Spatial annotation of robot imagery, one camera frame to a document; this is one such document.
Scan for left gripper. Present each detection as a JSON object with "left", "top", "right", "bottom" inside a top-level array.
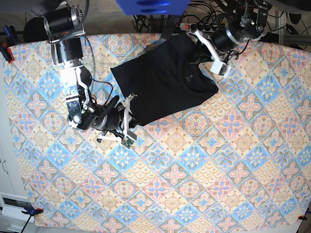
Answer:
[{"left": 187, "top": 32, "right": 214, "bottom": 64}]

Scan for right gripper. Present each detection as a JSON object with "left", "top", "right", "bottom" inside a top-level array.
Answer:
[{"left": 97, "top": 93, "right": 141, "bottom": 140}]

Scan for black T-shirt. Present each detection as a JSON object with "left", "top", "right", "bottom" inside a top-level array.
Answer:
[{"left": 111, "top": 34, "right": 218, "bottom": 126}]

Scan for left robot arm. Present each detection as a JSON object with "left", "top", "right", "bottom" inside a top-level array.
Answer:
[{"left": 204, "top": 0, "right": 272, "bottom": 63}]

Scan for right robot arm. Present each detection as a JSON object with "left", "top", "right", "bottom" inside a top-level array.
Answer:
[{"left": 27, "top": 0, "right": 137, "bottom": 143}]

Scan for blue box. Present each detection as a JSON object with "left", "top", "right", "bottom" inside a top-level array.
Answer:
[{"left": 116, "top": 0, "right": 190, "bottom": 16}]

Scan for patterned tablecloth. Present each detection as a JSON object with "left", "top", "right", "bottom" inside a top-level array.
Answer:
[{"left": 4, "top": 42, "right": 311, "bottom": 233}]

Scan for blue orange clamp bottom left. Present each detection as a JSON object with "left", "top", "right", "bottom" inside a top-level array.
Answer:
[{"left": 21, "top": 207, "right": 43, "bottom": 216}]

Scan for white cabinet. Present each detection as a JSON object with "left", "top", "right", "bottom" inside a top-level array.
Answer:
[{"left": 0, "top": 63, "right": 37, "bottom": 231}]

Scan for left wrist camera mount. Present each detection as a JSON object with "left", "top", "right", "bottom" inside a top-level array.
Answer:
[{"left": 188, "top": 30, "right": 232, "bottom": 78}]

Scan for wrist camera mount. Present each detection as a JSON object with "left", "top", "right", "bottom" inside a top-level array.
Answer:
[
  {"left": 188, "top": 30, "right": 232, "bottom": 78},
  {"left": 96, "top": 92, "right": 138, "bottom": 149}
]

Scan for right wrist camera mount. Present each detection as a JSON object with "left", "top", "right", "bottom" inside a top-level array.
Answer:
[{"left": 96, "top": 92, "right": 138, "bottom": 149}]

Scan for white power strip red switch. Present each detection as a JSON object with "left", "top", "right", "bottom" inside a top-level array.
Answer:
[{"left": 179, "top": 22, "right": 217, "bottom": 33}]

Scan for black mesh strap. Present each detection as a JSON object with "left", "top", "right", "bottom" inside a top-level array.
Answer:
[{"left": 160, "top": 14, "right": 182, "bottom": 40}]

